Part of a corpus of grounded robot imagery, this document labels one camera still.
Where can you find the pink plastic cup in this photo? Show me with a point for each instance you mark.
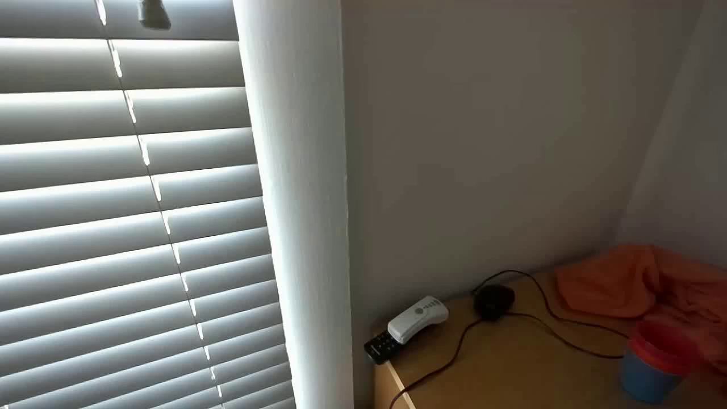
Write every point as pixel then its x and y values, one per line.
pixel 669 337

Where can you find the white handheld device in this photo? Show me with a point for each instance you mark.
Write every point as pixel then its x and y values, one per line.
pixel 417 320

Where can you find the black remote control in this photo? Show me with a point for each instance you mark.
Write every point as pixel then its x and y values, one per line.
pixel 380 348

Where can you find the black round device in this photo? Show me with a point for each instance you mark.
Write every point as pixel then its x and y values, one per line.
pixel 493 300

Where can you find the light wooden dresser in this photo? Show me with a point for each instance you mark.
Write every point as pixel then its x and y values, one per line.
pixel 515 365

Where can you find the white window blind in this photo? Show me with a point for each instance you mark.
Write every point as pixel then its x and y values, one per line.
pixel 115 228

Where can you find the orange towel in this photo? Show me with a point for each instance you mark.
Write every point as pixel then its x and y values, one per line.
pixel 605 286

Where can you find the blue plastic cup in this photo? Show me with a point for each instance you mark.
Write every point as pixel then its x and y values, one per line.
pixel 645 378

